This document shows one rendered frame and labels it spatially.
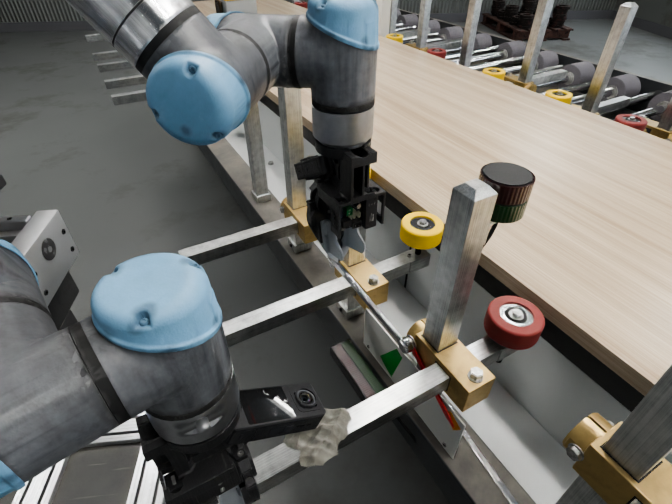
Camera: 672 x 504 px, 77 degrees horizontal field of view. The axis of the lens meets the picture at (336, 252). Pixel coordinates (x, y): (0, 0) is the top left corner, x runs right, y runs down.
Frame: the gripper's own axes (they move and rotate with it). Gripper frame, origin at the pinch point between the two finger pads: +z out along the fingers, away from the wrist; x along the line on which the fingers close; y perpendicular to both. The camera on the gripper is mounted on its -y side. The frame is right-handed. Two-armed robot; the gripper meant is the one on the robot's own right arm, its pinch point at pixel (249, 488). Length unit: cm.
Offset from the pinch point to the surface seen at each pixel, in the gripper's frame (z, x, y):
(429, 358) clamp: -2.8, -2.9, -29.4
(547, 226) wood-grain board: -8, -13, -65
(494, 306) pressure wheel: -8.2, -2.7, -40.6
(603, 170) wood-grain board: -8, -22, -95
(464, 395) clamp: -3.2, 4.4, -29.4
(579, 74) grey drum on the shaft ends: 0, -86, -177
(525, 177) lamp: -30.9, -2.4, -37.5
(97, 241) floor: 83, -191, 25
